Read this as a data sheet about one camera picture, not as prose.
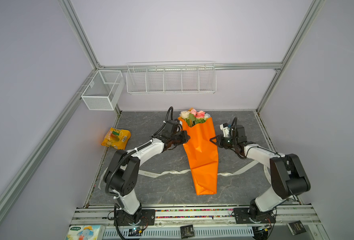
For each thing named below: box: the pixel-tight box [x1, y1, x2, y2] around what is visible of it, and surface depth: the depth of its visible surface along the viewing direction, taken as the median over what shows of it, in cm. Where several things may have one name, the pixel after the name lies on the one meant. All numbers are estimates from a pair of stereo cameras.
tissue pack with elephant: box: [65, 224, 105, 240], surface depth 67 cm
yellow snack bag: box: [101, 127, 131, 150], surface depth 101 cm
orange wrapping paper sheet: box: [178, 117, 219, 196], surface depth 86 cm
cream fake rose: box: [179, 111, 191, 120], surface depth 99 cm
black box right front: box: [287, 220, 307, 236], surface depth 71 cm
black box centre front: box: [180, 224, 195, 239], surface depth 70 cm
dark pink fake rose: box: [194, 110, 206, 119], surface depth 98 cm
